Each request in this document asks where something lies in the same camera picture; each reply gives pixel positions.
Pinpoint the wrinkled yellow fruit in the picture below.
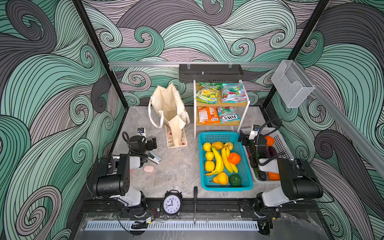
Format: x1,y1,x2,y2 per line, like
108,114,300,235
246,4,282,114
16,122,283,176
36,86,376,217
212,142,225,150

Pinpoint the cream canvas grocery bag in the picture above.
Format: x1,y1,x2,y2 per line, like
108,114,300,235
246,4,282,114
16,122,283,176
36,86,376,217
148,83,190,148

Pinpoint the large yellow banana bunch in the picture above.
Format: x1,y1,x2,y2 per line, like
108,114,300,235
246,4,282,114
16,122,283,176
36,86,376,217
205,147,224,176

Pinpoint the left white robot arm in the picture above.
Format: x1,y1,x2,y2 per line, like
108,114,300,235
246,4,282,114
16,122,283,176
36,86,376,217
92,132,157,209

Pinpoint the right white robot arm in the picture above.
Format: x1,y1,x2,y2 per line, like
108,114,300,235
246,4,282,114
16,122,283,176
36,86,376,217
239,128,324,208

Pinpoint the green Fox's candy bag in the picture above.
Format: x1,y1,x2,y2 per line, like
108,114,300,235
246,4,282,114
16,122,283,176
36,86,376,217
217,107,240,124

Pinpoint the red green candy bag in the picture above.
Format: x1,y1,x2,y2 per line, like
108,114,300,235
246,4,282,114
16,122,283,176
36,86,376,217
221,83,247,103

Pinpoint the orange Fox's candy bag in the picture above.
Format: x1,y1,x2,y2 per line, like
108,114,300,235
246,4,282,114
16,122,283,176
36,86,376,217
198,107,220,125

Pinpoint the yellow green candy bag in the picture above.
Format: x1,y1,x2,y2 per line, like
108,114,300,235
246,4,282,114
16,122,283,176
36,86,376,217
196,83,223,104

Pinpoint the orange bell pepper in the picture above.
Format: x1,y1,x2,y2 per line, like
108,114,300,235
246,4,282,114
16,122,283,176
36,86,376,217
265,136,275,147

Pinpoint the purple eggplant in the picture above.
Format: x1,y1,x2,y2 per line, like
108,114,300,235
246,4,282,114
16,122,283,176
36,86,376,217
268,146,278,159

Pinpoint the white plastic vegetable basket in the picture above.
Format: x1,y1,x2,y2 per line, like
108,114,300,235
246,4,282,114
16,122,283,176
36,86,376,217
243,131,294,185

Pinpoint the white grey stapler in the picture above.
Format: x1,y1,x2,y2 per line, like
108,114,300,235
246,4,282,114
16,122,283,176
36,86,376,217
148,151,162,165

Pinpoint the dark green cucumber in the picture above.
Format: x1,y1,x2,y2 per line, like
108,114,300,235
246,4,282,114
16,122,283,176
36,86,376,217
254,169,267,182

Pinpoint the orange tangerine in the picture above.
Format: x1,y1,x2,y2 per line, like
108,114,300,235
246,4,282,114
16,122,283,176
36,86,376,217
228,153,241,165

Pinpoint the pink round sponge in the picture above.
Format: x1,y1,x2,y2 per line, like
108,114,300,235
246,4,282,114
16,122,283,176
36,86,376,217
143,165,155,173

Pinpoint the teal plastic fruit basket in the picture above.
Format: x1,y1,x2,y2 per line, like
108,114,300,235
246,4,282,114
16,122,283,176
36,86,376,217
199,132,254,192

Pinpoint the small yellow banana bunch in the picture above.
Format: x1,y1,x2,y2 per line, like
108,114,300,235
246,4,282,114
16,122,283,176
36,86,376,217
221,147,239,174

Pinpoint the orange carrot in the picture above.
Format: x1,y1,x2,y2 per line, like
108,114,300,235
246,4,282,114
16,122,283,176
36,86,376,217
268,172,280,181

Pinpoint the green avocado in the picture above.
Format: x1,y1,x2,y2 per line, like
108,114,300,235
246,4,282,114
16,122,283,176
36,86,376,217
229,174,242,188

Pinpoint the white wooden two-tier shelf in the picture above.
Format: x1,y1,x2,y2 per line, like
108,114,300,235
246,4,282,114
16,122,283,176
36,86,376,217
193,80,250,138

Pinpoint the yellow pear front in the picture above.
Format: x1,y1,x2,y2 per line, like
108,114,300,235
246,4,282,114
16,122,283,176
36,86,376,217
212,172,229,186

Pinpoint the yellow lemon middle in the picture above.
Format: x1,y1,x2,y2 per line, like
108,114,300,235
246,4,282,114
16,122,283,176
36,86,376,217
205,152,215,161

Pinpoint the yellow lemon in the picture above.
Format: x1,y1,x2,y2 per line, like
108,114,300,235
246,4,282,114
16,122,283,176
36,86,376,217
203,143,212,152
205,152,215,161

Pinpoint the yellow lemon top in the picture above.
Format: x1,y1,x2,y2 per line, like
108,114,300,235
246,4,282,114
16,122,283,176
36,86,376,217
203,143,212,152

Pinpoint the yellow orange bottom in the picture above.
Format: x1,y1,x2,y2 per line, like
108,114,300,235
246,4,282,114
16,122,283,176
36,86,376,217
205,161,216,172

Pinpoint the black alarm clock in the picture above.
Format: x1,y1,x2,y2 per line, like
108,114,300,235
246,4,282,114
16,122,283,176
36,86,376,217
162,190,183,217

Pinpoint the black handled screwdriver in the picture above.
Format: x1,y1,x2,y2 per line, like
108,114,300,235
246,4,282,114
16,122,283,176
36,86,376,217
194,186,198,226

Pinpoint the clear plastic wall holder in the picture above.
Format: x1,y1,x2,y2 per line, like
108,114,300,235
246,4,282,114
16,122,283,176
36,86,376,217
271,60,315,109

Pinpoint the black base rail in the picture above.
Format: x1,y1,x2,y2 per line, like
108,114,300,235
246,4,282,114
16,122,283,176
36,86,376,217
80,198,319,220

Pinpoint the black metal wall tray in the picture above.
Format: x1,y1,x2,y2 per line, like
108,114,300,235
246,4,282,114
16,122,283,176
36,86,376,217
179,64,244,83

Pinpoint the white slotted cable duct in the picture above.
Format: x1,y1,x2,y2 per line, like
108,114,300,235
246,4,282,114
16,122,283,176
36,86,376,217
84,220,259,232

